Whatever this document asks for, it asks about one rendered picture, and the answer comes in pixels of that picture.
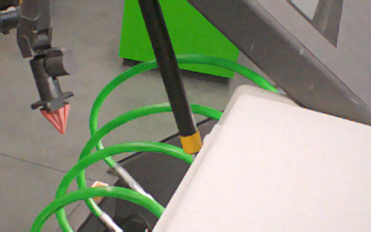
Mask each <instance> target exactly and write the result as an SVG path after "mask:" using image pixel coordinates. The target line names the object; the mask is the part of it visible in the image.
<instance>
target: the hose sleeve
mask: <svg viewBox="0 0 371 232"><path fill-rule="evenodd" d="M111 171H112V172H113V173H114V174H115V175H116V176H117V177H118V179H120V180H121V181H122V183H124V185H126V187H128V189H129V190H133V191H139V192H140V193H143V194H144V195H145V196H147V192H146V191H145V190H144V188H142V187H141V185H139V184H138V183H137V181H136V180H134V179H133V177H131V175H129V174H128V172H126V170H124V168H122V166H120V164H119V163H116V164H115V165H114V166H113V167H112V168H111Z"/></svg>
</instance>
